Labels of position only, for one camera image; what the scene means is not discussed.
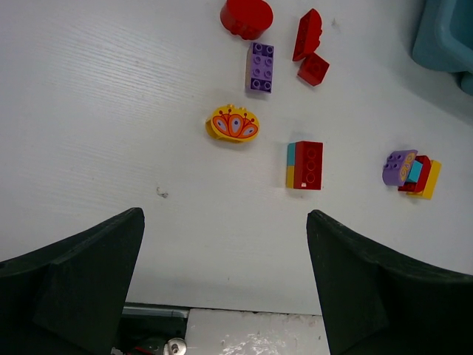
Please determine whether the red yellow teal lego stack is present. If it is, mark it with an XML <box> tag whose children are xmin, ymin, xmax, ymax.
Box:
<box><xmin>285</xmin><ymin>141</ymin><xmax>323</xmax><ymax>190</ymax></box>

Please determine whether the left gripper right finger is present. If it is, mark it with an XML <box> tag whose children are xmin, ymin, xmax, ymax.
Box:
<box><xmin>307</xmin><ymin>210</ymin><xmax>472</xmax><ymax>354</ymax></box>

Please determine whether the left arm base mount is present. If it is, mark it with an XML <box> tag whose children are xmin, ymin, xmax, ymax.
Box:
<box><xmin>110</xmin><ymin>302</ymin><xmax>190</xmax><ymax>355</ymax></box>

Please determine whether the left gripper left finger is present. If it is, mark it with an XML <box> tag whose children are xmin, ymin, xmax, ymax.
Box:
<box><xmin>1</xmin><ymin>207</ymin><xmax>145</xmax><ymax>354</ymax></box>

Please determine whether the small red square lego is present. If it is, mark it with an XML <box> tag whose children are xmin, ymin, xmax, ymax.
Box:
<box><xmin>298</xmin><ymin>53</ymin><xmax>330</xmax><ymax>87</ymax></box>

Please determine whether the multicolor lego stack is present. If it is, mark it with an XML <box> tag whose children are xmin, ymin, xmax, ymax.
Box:
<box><xmin>381</xmin><ymin>149</ymin><xmax>442</xmax><ymax>200</ymax></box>

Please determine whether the red rounded lego brick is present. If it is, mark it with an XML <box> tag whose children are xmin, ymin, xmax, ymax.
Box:
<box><xmin>220</xmin><ymin>0</ymin><xmax>273</xmax><ymax>41</ymax></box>

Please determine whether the purple rectangular lego brick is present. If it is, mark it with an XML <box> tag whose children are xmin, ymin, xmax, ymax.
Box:
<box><xmin>245</xmin><ymin>41</ymin><xmax>274</xmax><ymax>93</ymax></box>

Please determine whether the teal four-compartment tray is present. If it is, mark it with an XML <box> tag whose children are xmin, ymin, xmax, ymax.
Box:
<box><xmin>412</xmin><ymin>0</ymin><xmax>472</xmax><ymax>95</ymax></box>

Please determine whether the red angled lego piece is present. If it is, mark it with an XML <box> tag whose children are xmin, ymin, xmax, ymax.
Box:
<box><xmin>292</xmin><ymin>8</ymin><xmax>322</xmax><ymax>62</ymax></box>

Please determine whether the yellow flower lego brick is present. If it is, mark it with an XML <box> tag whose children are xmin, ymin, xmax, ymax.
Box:
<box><xmin>205</xmin><ymin>104</ymin><xmax>260</xmax><ymax>143</ymax></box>

